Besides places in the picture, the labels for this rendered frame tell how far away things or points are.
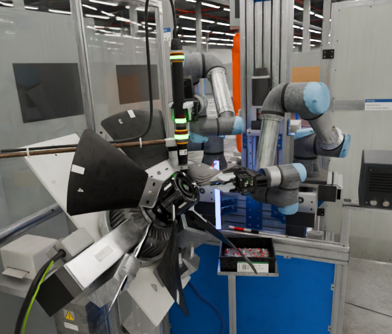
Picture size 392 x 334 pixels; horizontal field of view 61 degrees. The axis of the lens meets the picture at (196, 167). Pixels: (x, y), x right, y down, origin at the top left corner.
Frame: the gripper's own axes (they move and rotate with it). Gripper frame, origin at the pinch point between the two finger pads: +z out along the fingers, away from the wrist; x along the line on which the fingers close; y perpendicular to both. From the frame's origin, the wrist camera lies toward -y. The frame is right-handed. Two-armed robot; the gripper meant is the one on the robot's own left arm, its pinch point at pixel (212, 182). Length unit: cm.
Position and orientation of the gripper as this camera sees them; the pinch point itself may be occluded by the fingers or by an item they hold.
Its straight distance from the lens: 122.5
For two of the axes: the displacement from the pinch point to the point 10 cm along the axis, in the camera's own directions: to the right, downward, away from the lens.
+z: -9.6, 1.2, -2.3
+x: 0.3, 9.3, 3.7
